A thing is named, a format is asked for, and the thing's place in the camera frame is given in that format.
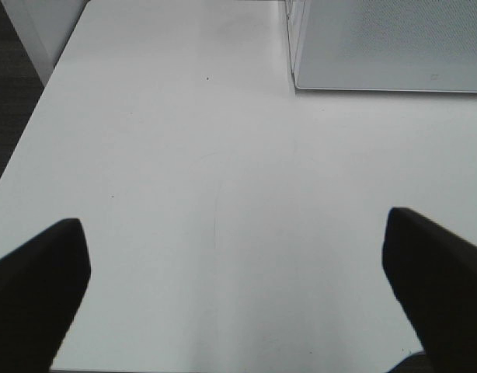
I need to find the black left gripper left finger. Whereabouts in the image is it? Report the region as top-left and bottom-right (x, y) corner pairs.
(0, 218), (91, 372)

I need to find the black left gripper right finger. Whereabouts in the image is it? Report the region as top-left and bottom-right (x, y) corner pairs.
(381, 207), (477, 372)

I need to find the white microwave door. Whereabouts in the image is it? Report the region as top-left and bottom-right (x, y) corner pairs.
(287, 0), (477, 94)

